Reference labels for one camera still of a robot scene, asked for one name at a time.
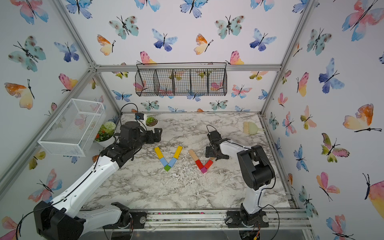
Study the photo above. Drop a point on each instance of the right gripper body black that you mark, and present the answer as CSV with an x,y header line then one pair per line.
x,y
209,149

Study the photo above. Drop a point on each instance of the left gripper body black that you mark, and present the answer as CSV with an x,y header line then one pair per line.
x,y
138,144

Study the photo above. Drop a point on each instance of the yellow block long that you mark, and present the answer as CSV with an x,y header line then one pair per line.
x,y
178,152
159,153

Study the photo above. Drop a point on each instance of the red block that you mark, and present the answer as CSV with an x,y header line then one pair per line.
x,y
208,164
199,164

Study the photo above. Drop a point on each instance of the blue block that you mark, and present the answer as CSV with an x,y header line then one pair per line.
x,y
164,162
172,162

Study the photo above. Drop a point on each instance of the magenta small block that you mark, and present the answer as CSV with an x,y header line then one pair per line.
x,y
204,170

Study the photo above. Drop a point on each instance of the green small block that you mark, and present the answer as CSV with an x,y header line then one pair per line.
x,y
167,168

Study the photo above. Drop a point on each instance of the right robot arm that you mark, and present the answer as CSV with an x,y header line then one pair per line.
x,y
256,169

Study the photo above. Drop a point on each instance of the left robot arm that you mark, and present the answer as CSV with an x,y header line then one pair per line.
x,y
62,217

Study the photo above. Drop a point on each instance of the small potted succulent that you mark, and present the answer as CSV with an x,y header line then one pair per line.
x,y
151,121

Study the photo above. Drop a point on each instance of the white pot flowering plant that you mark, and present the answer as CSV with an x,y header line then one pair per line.
x,y
105,136

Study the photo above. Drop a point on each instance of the green hand brush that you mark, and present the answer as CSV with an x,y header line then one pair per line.
x,y
251,128

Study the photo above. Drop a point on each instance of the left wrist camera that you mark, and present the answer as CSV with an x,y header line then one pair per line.
x,y
140,116

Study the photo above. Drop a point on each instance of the white mesh wall basket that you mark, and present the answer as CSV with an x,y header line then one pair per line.
x,y
74,130

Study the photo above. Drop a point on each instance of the black wire wall basket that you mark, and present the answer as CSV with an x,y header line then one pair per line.
x,y
181,79

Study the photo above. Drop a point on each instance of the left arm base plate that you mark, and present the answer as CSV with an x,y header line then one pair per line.
x,y
132,220

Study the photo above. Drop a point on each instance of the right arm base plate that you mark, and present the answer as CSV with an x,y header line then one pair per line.
x,y
241,219

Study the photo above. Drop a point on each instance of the aluminium front rail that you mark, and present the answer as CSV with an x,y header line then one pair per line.
x,y
202,220

